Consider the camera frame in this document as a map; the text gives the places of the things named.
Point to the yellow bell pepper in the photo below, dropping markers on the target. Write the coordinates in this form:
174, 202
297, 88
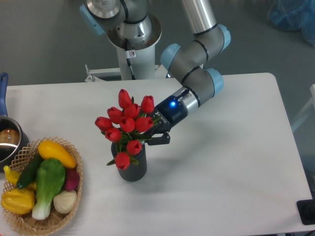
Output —
18, 201

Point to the small yellow gourd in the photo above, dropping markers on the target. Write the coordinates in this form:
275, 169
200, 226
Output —
12, 177

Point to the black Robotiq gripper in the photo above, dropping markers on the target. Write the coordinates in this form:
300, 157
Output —
166, 115

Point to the blue plastic bag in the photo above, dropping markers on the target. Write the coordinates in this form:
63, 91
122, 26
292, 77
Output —
294, 15

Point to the purple red radish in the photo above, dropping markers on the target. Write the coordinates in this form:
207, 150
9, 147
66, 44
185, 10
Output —
72, 179

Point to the dark green cucumber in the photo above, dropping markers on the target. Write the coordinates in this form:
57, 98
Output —
28, 175

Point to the white metal frame right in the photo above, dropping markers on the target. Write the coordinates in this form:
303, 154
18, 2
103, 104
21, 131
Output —
305, 111

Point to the dark grey ribbed vase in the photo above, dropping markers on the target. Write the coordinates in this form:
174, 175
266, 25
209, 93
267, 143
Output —
134, 169

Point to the woven wicker basket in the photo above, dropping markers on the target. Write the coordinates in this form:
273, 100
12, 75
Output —
25, 225

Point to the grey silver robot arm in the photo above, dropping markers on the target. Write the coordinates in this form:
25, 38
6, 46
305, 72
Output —
198, 85

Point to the blue handled saucepan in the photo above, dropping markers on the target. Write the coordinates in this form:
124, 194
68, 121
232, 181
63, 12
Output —
12, 137

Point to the green bok choy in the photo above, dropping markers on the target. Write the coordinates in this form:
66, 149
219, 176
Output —
49, 181

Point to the white garlic bulb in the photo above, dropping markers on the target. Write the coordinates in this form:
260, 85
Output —
64, 202

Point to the black device at table edge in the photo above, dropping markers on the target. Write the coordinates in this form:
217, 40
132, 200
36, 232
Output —
306, 209

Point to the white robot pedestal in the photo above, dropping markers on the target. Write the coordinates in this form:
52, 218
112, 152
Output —
136, 52

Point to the yellow squash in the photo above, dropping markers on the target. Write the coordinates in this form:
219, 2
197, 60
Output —
49, 149

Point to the red tulip bouquet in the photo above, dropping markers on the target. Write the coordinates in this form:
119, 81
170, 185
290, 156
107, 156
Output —
125, 127

